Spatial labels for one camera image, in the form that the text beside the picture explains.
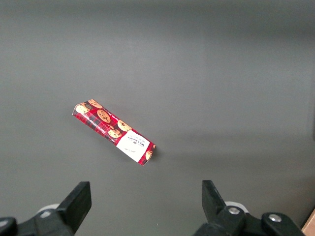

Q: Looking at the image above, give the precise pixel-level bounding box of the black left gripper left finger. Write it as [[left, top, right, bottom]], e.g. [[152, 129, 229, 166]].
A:
[[0, 181, 92, 236]]

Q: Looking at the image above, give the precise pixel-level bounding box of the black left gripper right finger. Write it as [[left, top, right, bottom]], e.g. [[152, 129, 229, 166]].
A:
[[193, 180, 306, 236]]

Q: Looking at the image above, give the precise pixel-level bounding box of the light wooden drawer cabinet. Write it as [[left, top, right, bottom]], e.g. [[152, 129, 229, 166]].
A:
[[301, 208, 315, 236]]

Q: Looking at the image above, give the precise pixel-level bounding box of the red tartan cookie box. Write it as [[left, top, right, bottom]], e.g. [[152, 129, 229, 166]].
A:
[[71, 98, 157, 166]]

